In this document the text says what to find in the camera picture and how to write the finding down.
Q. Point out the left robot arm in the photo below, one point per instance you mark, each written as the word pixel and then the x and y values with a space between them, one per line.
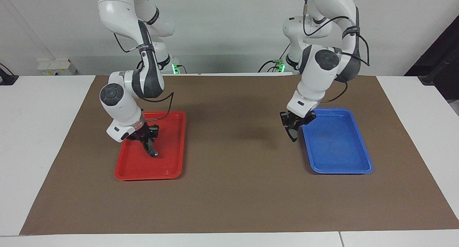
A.
pixel 315 78

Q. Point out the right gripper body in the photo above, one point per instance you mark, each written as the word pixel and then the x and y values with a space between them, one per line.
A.
pixel 150 131

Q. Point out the red plastic tray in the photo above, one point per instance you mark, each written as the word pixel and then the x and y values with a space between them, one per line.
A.
pixel 168 150

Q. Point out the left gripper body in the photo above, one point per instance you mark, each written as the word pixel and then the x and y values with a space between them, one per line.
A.
pixel 289 119

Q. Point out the black stand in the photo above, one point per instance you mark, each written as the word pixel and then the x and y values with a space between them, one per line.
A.
pixel 428 79
pixel 7 78

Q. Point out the blue plastic tray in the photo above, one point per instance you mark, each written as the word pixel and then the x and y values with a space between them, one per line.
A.
pixel 337 143

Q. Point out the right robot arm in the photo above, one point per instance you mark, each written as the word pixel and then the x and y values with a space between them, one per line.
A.
pixel 120 107

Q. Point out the white wall socket box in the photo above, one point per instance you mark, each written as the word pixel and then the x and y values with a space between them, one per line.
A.
pixel 53 67

